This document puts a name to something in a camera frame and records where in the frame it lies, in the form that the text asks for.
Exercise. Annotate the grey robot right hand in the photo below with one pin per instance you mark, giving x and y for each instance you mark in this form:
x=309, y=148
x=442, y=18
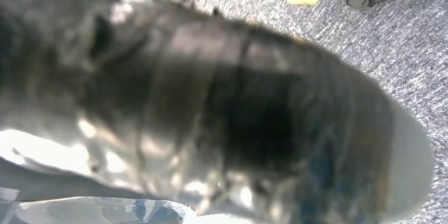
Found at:
x=210, y=110

